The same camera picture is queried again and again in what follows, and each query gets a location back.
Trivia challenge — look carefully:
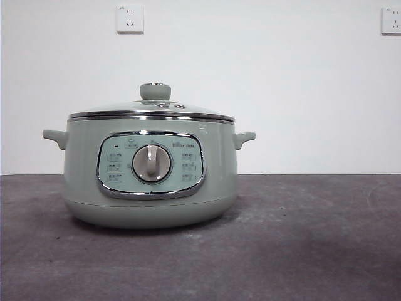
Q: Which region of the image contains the glass lid with green knob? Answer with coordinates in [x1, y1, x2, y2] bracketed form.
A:
[68, 82, 236, 122]

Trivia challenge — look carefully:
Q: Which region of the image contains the sage green electric cooking pot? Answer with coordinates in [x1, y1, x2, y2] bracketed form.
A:
[42, 115, 256, 229]

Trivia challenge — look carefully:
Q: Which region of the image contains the white wall power socket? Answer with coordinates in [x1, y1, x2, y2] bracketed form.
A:
[117, 4, 145, 34]
[381, 6, 401, 35]

